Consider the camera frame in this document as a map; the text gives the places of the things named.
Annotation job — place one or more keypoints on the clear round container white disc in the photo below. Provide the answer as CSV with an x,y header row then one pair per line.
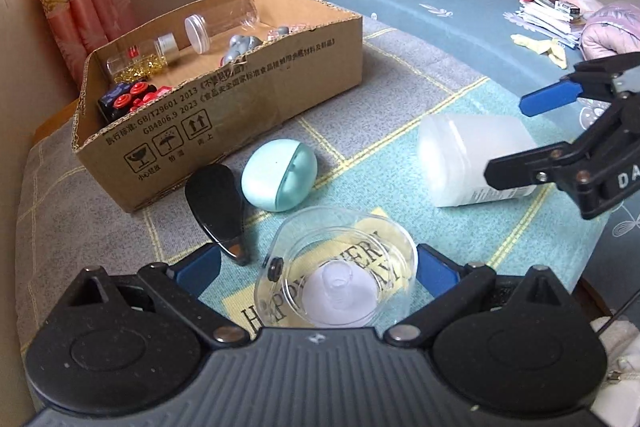
x,y
340,287

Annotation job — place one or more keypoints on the person's white fleece jacket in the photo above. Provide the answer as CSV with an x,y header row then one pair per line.
x,y
620,357

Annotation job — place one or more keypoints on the grey toy cat figure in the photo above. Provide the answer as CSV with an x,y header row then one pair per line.
x,y
240,44

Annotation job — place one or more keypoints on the wooden table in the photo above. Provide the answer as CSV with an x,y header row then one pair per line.
x,y
55,122

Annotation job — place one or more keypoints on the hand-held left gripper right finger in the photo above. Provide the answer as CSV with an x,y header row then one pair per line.
x,y
435,269

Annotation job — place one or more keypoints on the white translucent plastic bottle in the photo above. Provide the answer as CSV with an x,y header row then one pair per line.
x,y
460,157

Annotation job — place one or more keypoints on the stack of papers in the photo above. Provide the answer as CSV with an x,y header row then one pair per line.
x,y
545,17

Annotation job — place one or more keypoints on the mint green egg-shaped case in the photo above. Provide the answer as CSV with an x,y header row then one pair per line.
x,y
275,177

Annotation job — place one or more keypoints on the clear plastic jar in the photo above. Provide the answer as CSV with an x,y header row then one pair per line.
x,y
200,34

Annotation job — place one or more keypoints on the red toy train car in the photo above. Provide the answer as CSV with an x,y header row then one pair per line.
x,y
155,96

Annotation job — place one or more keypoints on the black teardrop hand mirror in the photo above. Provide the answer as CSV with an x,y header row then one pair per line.
x,y
215,202

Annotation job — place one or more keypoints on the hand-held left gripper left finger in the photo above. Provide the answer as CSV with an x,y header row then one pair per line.
x,y
200,267

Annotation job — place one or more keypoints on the brown cardboard box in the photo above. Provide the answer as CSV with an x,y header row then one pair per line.
x,y
250,97

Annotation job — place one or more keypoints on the pink quilted comforter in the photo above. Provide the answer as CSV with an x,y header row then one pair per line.
x,y
612,32

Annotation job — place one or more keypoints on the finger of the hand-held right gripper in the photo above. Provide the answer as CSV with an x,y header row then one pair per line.
x,y
547,99
535,167

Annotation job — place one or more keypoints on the checked grey green blanket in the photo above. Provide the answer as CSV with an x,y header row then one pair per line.
x,y
400,72

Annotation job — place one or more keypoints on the small bottle of gold beads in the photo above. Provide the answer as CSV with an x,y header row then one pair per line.
x,y
140,64

